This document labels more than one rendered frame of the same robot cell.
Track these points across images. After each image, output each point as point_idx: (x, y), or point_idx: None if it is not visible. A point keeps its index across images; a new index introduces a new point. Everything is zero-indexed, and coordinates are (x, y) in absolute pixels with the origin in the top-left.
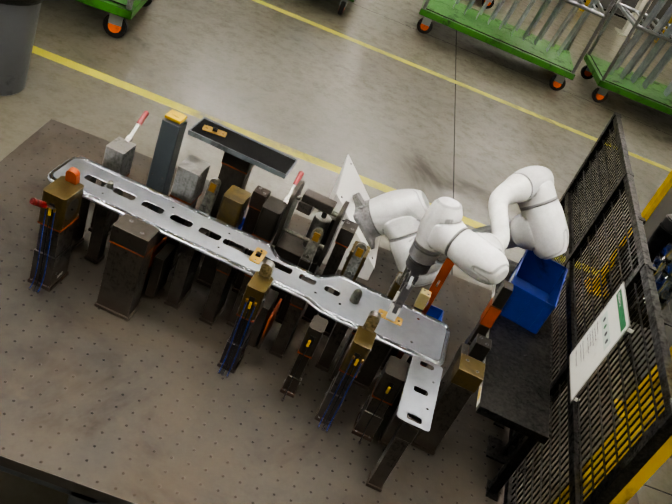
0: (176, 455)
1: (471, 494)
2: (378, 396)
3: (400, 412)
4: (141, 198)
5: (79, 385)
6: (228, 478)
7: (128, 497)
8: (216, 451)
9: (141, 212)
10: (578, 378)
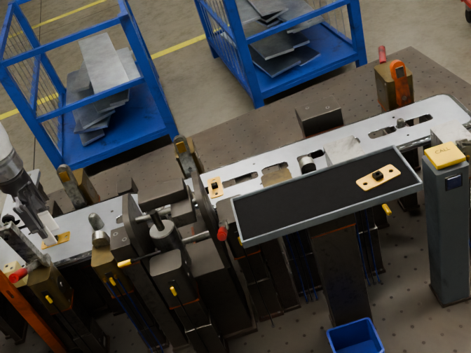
0: (200, 157)
1: None
2: None
3: (36, 172)
4: (366, 141)
5: (287, 140)
6: (163, 171)
7: (207, 130)
8: (180, 175)
9: (344, 132)
10: None
